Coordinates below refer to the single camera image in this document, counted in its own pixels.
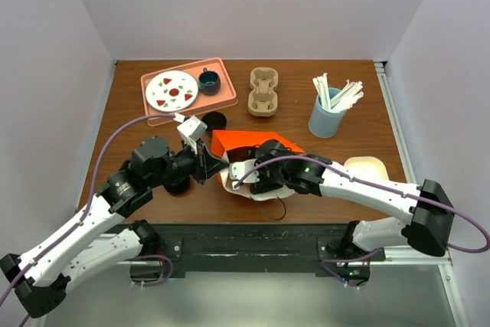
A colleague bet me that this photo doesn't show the dark blue ceramic cup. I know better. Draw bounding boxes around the dark blue ceramic cup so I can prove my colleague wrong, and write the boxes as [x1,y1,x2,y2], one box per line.
[198,67,221,96]

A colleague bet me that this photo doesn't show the orange paper bag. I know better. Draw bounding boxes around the orange paper bag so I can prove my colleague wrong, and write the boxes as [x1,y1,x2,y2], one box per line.
[211,129,305,221]

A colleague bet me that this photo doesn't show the black cup lid on table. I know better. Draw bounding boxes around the black cup lid on table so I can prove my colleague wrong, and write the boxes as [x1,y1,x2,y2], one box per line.
[163,177,190,195]

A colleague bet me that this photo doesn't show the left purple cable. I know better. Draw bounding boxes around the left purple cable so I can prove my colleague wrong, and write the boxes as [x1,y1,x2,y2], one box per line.
[0,113,177,327]

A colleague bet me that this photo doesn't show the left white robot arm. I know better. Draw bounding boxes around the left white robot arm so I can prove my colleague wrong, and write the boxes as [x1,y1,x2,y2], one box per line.
[1,137,228,320]

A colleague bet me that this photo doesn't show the light blue straw holder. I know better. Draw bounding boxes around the light blue straw holder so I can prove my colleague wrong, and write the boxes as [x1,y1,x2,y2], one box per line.
[308,95,347,138]

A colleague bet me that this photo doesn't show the white panda dish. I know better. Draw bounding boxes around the white panda dish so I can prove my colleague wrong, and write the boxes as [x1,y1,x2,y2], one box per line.
[344,156,389,180]

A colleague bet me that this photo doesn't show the white plate with strawberry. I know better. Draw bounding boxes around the white plate with strawberry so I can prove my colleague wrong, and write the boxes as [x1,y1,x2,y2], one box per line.
[145,70,200,113]

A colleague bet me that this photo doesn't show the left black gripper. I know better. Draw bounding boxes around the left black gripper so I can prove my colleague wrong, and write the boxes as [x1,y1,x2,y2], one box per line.
[149,137,230,188]

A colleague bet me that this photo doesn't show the dark coffee cup left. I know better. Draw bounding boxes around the dark coffee cup left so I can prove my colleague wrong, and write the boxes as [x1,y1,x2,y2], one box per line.
[201,111,227,134]

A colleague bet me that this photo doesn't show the pink plastic tray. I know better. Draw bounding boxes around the pink plastic tray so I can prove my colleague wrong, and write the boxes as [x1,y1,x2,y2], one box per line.
[141,57,237,126]

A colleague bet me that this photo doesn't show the white wrapped straws bundle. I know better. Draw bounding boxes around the white wrapped straws bundle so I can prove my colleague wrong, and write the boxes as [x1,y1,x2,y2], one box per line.
[312,73,364,113]

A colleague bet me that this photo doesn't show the aluminium frame rail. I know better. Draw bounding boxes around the aluminium frame rail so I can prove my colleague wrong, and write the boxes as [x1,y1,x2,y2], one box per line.
[374,61,405,155]

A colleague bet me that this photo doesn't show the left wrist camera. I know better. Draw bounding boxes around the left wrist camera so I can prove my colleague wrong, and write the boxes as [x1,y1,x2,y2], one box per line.
[174,113,207,154]

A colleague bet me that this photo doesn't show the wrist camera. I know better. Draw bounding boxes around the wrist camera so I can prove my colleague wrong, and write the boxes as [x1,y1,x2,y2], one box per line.
[174,113,207,154]
[229,159,260,189]

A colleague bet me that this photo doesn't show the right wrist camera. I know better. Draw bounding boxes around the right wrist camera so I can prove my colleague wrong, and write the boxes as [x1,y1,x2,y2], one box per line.
[229,159,260,189]

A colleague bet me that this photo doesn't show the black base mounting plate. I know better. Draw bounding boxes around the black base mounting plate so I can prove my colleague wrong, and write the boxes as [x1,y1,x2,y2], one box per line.
[114,223,384,286]

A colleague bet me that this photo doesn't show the cardboard cup carrier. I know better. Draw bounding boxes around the cardboard cup carrier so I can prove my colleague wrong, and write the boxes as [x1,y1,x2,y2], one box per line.
[247,67,279,117]

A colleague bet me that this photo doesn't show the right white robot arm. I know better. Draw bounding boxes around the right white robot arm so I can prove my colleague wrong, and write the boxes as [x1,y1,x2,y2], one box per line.
[250,139,454,260]

